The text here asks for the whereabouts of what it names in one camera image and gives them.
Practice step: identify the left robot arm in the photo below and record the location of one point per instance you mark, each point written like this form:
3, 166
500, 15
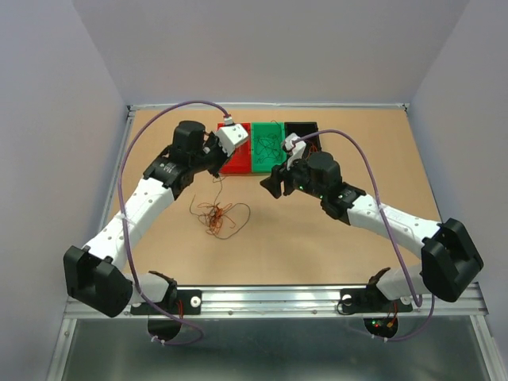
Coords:
94, 273

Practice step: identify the black plastic bin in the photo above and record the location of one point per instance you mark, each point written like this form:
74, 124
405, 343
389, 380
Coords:
304, 128

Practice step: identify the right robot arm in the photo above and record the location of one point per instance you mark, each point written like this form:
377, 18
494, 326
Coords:
449, 260

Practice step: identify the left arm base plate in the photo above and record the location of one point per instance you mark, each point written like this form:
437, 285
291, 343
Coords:
178, 302

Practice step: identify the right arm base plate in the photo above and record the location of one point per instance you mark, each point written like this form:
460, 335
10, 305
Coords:
365, 300

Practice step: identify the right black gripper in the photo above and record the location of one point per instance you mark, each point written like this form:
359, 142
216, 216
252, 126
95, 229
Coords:
272, 183

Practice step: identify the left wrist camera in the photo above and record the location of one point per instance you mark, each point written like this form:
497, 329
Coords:
231, 137

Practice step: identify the aluminium front rail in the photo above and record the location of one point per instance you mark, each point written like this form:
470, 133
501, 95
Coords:
237, 302

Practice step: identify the red plastic bin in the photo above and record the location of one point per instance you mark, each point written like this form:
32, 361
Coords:
240, 162

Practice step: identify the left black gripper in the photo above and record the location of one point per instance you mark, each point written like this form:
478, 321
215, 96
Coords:
213, 140

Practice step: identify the green plastic bin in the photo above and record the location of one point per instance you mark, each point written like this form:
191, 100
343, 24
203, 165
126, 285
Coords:
266, 145

